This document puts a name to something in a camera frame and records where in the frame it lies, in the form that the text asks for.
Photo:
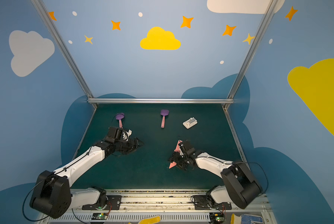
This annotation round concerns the purple pink spatula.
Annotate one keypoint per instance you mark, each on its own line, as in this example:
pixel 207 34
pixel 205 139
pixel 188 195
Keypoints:
pixel 119 117
pixel 164 113

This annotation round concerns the right purple pink spatula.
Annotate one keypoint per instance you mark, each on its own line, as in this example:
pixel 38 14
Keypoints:
pixel 164 113

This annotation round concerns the yellow glove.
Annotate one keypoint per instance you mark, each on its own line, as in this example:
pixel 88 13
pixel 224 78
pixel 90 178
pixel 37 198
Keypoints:
pixel 150 220

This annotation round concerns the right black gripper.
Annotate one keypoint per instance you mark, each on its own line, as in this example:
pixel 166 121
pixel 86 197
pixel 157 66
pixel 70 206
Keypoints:
pixel 179 158

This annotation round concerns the right green circuit board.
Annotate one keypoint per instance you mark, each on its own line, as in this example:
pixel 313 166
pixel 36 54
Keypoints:
pixel 216 218

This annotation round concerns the white small plastic device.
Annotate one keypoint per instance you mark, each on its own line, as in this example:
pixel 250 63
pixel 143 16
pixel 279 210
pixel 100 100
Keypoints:
pixel 190 123

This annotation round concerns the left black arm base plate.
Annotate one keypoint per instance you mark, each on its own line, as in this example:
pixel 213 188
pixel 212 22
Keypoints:
pixel 113 203

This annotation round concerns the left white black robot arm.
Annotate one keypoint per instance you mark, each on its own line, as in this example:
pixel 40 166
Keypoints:
pixel 52 195

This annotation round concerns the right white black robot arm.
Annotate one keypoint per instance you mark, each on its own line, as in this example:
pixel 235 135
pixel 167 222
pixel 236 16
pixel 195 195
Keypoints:
pixel 240 185

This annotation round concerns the left aluminium frame post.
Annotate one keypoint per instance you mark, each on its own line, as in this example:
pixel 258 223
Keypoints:
pixel 49 23

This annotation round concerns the aluminium frame post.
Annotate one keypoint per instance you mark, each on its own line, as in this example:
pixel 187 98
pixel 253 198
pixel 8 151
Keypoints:
pixel 266 19
pixel 49 23

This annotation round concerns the pink square paper sheet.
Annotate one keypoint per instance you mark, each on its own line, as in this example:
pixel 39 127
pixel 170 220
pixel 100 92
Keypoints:
pixel 176 152

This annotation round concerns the aluminium front rail base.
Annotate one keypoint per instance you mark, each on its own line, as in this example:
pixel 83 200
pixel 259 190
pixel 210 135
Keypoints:
pixel 174 207

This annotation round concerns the left green circuit board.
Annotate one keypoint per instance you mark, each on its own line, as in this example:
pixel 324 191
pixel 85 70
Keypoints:
pixel 100 216

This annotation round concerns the right aluminium frame post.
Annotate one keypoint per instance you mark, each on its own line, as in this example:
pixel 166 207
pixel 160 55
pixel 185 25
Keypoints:
pixel 266 19

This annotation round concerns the left purple pink spatula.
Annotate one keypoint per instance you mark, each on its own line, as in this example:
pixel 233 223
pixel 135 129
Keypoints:
pixel 119 117

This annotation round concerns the green circuit board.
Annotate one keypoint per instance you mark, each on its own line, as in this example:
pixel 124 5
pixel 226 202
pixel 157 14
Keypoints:
pixel 216 218
pixel 100 216

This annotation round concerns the blue white glove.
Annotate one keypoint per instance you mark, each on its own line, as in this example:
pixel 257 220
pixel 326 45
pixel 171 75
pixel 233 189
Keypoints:
pixel 246 219

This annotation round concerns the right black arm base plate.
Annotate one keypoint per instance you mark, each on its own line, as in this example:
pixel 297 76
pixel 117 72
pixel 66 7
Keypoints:
pixel 204 202

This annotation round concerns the horizontal aluminium frame bar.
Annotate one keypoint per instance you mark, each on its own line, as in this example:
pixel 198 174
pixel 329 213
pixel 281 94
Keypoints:
pixel 158 101

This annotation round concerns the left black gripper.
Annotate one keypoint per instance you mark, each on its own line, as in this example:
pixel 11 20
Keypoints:
pixel 131 143

